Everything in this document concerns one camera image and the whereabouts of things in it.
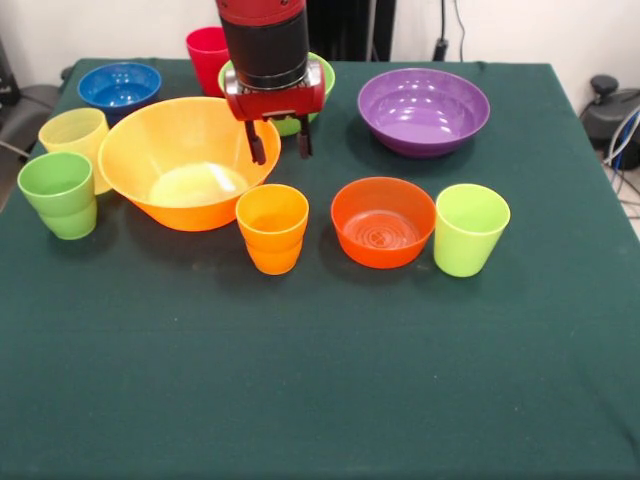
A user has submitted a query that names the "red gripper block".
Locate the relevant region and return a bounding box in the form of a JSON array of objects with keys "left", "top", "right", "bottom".
[{"left": 223, "top": 62, "right": 335, "bottom": 167}]

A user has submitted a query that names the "large orange bowl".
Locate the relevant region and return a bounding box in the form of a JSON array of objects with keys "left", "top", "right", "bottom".
[{"left": 97, "top": 96, "right": 282, "bottom": 233}]

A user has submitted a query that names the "light green bowl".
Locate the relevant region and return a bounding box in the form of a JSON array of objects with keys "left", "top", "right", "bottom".
[{"left": 217, "top": 51, "right": 336, "bottom": 138}]

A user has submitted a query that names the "orange cup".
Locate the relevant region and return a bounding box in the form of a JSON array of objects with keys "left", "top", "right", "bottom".
[{"left": 235, "top": 183, "right": 310, "bottom": 276}]

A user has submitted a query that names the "red cup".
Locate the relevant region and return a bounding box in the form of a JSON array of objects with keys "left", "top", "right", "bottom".
[{"left": 185, "top": 26, "right": 232, "bottom": 98}]

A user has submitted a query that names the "small red-orange bowl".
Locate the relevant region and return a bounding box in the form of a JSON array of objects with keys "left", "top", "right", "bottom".
[{"left": 330, "top": 176, "right": 437, "bottom": 270}]

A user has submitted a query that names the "purple bowl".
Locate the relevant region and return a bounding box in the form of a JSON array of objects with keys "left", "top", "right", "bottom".
[{"left": 357, "top": 67, "right": 492, "bottom": 160}]

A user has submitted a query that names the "blue bowl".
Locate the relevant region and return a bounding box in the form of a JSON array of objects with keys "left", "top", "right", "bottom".
[{"left": 77, "top": 61, "right": 163, "bottom": 126}]

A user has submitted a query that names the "yellow cup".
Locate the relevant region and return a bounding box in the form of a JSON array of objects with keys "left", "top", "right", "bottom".
[{"left": 38, "top": 107, "right": 112, "bottom": 196}]

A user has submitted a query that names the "lime green cup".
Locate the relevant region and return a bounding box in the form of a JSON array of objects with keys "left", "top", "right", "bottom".
[{"left": 433, "top": 183, "right": 512, "bottom": 278}]

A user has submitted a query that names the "dark green table cloth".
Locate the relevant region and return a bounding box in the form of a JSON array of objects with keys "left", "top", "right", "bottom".
[{"left": 0, "top": 57, "right": 640, "bottom": 480}]

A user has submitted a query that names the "black wall cable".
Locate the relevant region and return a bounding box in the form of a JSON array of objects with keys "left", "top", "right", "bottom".
[{"left": 432, "top": 0, "right": 469, "bottom": 62}]

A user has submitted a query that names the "tangle of cables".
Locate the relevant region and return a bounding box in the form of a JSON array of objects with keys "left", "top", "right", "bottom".
[{"left": 602, "top": 107, "right": 640, "bottom": 221}]

